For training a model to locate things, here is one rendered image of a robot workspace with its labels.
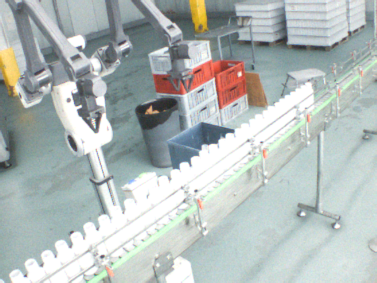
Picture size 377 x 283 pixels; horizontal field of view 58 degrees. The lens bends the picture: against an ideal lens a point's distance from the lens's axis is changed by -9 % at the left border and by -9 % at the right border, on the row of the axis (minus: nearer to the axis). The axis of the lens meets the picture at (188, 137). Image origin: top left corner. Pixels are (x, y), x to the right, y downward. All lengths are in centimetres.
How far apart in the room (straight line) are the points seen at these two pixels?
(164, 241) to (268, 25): 742
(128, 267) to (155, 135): 245
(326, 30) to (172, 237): 674
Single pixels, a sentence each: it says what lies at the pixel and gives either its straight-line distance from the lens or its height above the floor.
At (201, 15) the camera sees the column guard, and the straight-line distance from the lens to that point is 1159.
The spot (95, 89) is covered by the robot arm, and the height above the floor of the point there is 158.
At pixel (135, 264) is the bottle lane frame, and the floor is 94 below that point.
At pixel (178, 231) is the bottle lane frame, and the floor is 94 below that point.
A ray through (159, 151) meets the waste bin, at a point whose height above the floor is 21.
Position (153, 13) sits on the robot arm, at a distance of 157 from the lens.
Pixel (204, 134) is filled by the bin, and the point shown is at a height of 86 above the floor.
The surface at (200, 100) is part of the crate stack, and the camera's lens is 412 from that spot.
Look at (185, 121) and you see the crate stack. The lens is 400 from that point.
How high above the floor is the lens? 189
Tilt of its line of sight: 25 degrees down
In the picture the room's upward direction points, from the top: 10 degrees counter-clockwise
